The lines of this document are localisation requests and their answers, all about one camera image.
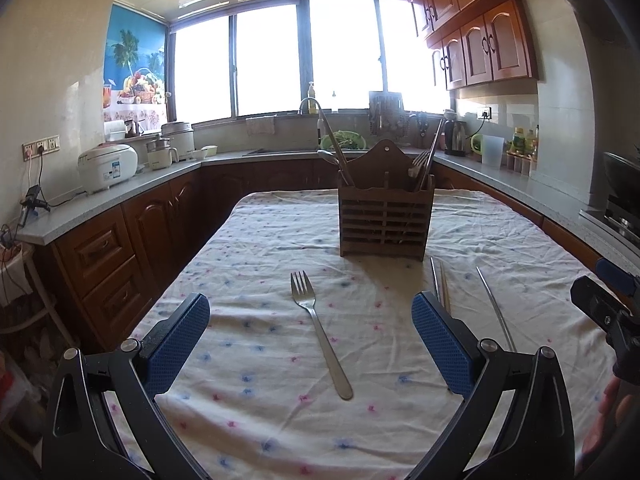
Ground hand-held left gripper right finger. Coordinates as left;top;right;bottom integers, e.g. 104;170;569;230
411;291;576;480

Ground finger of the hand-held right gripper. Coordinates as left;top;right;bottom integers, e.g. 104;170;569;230
570;275;640;347
595;257;640;297

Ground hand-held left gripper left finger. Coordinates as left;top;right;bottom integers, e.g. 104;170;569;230
42;292;211;480

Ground wooden utensil holder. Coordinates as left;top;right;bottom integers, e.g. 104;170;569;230
337;139;435;259

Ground person's right hand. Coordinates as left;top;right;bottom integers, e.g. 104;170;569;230
581;379;635;462

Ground gas stove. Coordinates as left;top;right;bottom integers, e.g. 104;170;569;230
580;195;640;249

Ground black wok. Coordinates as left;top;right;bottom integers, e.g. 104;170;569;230
602;150;640;197

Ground wooden base cabinets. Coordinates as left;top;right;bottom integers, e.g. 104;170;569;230
30;157;608;356

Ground row of spice jars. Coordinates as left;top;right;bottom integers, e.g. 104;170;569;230
506;152;534;176

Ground floral white tablecloth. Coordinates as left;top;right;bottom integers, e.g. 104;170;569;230
102;189;618;480

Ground white stool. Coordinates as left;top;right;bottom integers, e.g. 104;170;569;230
0;240;77;352

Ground translucent plastic pitcher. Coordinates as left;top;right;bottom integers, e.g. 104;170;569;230
481;135;506;169

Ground white rice cooker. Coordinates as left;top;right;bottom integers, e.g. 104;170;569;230
77;143;139;195

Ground small white electric pot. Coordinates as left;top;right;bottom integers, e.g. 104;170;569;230
146;135;180;170

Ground phone on stand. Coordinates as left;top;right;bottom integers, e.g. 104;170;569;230
19;185;52;229

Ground large white steamer pot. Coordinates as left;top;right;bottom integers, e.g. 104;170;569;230
160;121;195;161

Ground steel electric kettle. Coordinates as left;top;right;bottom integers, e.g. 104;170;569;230
444;117;469;157

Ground kitchen sink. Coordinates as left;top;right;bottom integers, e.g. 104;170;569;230
243;146;321;157

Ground green colander with vegetables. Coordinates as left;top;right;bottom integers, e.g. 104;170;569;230
320;130;367;151

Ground metal dish rack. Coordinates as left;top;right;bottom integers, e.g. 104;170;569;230
368;91;405;137

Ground metal faucet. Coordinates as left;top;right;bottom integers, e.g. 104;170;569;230
298;97;326;148

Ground kitchen window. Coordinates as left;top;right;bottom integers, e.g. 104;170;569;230
167;0;453;127

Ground triple wall socket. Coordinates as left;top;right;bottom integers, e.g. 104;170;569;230
22;135;61;161

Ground thin long-handled utensil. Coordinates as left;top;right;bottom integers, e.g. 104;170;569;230
316;106;355;186

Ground tropical fruit wall poster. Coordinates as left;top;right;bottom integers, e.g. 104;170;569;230
102;2;168;123

